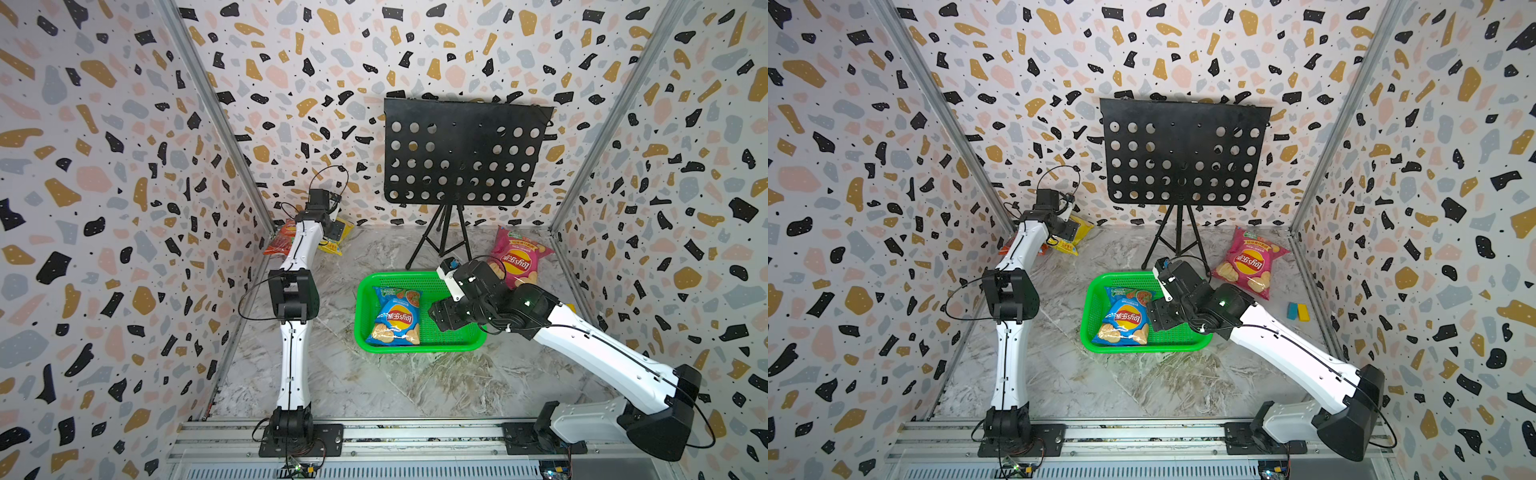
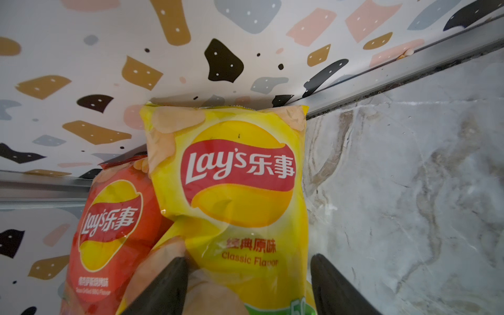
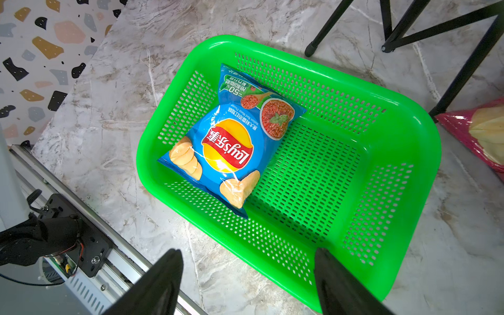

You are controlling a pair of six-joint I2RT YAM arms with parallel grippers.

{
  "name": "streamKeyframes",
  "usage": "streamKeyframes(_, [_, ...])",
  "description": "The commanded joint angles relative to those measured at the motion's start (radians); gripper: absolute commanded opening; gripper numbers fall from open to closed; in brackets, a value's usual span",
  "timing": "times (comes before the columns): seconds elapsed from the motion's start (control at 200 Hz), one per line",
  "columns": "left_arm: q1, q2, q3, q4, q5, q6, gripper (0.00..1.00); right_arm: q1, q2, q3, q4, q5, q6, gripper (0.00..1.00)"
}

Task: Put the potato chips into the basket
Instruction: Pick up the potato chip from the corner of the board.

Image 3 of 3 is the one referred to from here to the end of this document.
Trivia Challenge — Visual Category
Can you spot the green plastic basket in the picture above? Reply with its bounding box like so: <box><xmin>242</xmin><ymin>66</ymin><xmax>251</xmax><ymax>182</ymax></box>
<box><xmin>136</xmin><ymin>35</ymin><xmax>442</xmax><ymax>311</ymax></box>

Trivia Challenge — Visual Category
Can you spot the pink chips bag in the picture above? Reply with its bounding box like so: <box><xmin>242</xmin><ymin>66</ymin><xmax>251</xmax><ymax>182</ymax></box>
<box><xmin>435</xmin><ymin>97</ymin><xmax>503</xmax><ymax>180</ymax></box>

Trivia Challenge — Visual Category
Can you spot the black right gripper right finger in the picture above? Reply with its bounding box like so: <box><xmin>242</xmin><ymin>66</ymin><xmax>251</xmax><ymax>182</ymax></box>
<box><xmin>314</xmin><ymin>248</ymin><xmax>392</xmax><ymax>314</ymax></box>

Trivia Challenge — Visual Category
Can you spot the black perforated music stand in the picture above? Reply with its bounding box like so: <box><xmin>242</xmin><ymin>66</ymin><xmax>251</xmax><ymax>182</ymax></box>
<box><xmin>304</xmin><ymin>0</ymin><xmax>504</xmax><ymax>119</ymax></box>

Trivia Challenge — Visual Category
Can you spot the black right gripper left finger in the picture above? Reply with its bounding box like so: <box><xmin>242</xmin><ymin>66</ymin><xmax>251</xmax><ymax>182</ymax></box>
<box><xmin>105</xmin><ymin>249</ymin><xmax>183</xmax><ymax>315</ymax></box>

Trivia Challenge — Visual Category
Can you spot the blue chips bag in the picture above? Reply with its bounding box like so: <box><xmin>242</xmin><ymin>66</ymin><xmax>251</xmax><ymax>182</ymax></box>
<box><xmin>158</xmin><ymin>64</ymin><xmax>306</xmax><ymax>218</ymax></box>

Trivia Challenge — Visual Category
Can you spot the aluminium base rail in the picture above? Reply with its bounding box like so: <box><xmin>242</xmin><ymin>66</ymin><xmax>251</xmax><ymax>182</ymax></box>
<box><xmin>7</xmin><ymin>144</ymin><xmax>209</xmax><ymax>315</ymax></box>

